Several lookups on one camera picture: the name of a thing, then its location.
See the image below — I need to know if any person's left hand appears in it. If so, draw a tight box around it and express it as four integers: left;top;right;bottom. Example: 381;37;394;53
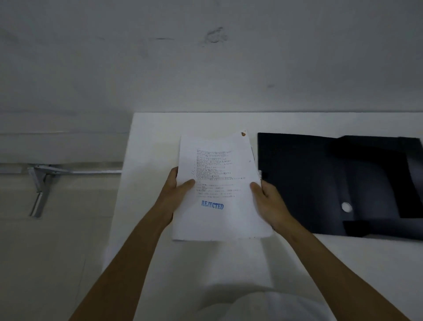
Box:
155;167;195;227

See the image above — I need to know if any person's right hand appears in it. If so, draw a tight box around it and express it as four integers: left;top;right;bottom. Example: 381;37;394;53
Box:
249;180;295;231

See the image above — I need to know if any stack of printed white papers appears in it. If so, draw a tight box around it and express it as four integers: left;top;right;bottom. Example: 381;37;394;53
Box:
172;130;273;241

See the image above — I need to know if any person's left forearm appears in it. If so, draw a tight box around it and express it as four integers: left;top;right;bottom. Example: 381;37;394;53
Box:
69;211;172;321

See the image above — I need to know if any person's right forearm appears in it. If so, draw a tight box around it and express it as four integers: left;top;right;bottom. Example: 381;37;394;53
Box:
273;216;410;321

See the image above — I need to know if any open black document folder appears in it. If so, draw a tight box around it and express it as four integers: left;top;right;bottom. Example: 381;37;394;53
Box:
257;133;423;241

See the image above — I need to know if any person's white shirt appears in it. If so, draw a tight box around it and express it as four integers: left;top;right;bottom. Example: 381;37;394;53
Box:
187;287;336;321

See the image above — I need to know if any metal wall bracket with conduit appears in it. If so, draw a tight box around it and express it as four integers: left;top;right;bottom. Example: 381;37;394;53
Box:
0;164;123;219

